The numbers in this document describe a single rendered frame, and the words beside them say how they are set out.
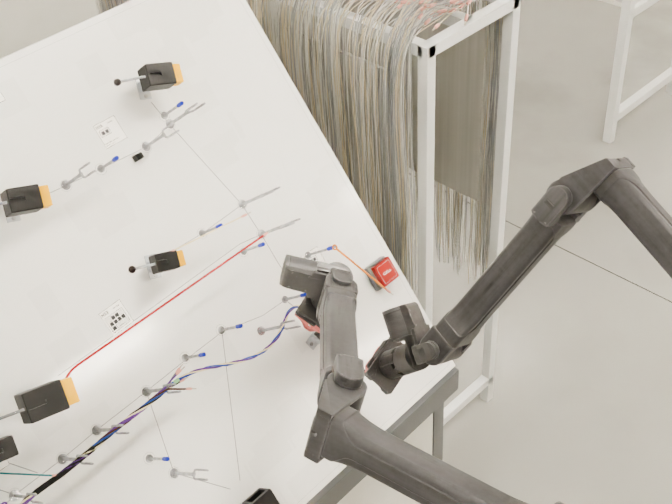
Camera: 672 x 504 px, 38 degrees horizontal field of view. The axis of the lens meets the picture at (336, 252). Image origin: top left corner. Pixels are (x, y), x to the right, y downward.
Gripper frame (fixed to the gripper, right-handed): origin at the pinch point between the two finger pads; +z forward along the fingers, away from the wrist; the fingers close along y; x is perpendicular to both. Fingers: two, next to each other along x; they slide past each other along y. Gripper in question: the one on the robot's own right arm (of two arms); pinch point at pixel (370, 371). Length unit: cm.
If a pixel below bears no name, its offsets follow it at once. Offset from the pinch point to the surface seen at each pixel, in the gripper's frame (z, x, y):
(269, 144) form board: 0, -46, -23
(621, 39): 101, 39, -239
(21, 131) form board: -6, -80, 13
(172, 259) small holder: -7.8, -45.4, 13.3
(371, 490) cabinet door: 26.5, 23.9, 9.4
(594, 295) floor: 101, 85, -132
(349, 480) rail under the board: 10.1, 12.4, 16.8
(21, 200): -13, -71, 26
